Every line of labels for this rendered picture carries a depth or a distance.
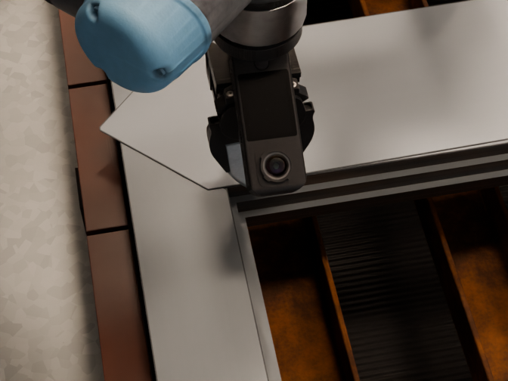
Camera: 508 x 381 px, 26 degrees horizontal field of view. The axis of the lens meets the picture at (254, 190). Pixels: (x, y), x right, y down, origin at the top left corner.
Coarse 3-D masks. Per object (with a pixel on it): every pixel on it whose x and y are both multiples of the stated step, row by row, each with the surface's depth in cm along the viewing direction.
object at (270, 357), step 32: (416, 160) 103; (448, 160) 104; (480, 160) 104; (320, 192) 103; (352, 192) 104; (384, 192) 104; (416, 192) 105; (448, 192) 106; (256, 224) 104; (256, 288) 98; (256, 320) 95
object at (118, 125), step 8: (120, 104) 106; (120, 112) 105; (128, 112) 105; (112, 120) 105; (120, 120) 105; (128, 120) 105; (104, 128) 104; (112, 128) 104; (120, 128) 104; (128, 128) 104; (112, 136) 104; (120, 136) 104; (128, 136) 104; (128, 144) 103
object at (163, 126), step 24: (144, 96) 106; (168, 96) 106; (144, 120) 105; (168, 120) 105; (192, 120) 105; (144, 144) 103; (168, 144) 103; (192, 144) 103; (168, 168) 102; (192, 168) 102
